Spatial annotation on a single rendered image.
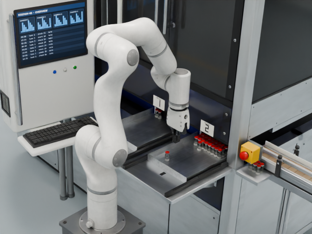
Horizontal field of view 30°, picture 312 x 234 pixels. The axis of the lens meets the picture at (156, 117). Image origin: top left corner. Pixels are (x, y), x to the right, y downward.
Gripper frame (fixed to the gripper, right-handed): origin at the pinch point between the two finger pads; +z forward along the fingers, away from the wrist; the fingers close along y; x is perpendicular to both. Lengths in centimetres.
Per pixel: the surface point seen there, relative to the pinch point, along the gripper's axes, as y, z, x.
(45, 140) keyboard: 74, 28, 21
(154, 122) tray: 45, 22, -29
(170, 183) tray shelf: -0.9, 22.3, 3.1
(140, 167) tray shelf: 17.5, 22.3, 4.8
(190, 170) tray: 0.4, 22.1, -11.3
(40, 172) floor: 158, 110, -25
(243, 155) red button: -18.7, 9.8, -24.6
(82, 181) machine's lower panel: 110, 95, -28
